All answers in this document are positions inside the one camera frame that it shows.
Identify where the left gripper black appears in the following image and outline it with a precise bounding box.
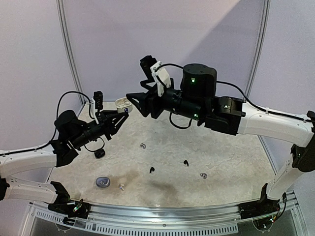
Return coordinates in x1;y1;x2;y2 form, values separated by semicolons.
70;109;128;148

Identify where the white earbud charging case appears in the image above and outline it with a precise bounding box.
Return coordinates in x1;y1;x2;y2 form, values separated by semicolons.
115;97;133;113

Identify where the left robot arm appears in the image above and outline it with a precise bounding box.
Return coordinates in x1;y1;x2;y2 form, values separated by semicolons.
0;91;130;213

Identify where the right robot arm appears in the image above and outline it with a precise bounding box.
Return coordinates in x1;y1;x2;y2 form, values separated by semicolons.
126;56;315;214

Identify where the black earbud charging case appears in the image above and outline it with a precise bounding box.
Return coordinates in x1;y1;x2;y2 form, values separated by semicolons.
94;148;106;159

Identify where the blue grey charging case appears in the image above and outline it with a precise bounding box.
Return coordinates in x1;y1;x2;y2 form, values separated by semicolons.
95;177;111;188

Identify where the silver earbud pair right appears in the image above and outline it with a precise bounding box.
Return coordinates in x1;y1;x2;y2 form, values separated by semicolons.
200;173;207;179

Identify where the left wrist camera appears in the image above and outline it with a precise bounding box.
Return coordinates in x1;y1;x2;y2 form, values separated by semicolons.
90;91;103;124

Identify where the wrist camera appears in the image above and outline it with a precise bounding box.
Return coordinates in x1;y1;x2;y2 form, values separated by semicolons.
150;61;172;97
90;91;103;124

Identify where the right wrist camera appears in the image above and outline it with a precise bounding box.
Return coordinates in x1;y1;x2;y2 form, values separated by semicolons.
150;61;172;97

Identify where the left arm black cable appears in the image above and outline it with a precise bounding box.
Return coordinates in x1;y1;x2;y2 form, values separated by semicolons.
56;91;93;118

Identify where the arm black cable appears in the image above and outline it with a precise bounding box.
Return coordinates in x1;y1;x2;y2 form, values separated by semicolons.
56;91;93;118
157;63;311;130

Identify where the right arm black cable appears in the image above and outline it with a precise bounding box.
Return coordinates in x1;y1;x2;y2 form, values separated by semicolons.
157;63;311;130

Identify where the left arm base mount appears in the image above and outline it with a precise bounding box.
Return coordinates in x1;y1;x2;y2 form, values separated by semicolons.
48;197;92;219

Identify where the left aluminium frame post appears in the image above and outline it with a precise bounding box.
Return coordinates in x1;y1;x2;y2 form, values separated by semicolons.
56;0;83;92

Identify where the aluminium frame post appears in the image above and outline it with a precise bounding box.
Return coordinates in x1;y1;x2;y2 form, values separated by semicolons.
56;0;83;92
245;0;271;97

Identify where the right aluminium frame post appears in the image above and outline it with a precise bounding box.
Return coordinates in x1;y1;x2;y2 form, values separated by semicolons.
245;0;271;97

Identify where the aluminium front rail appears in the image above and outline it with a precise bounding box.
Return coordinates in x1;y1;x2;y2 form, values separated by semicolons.
21;191;309;236

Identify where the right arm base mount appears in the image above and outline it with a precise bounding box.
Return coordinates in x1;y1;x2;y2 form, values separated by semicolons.
238;199;280;219

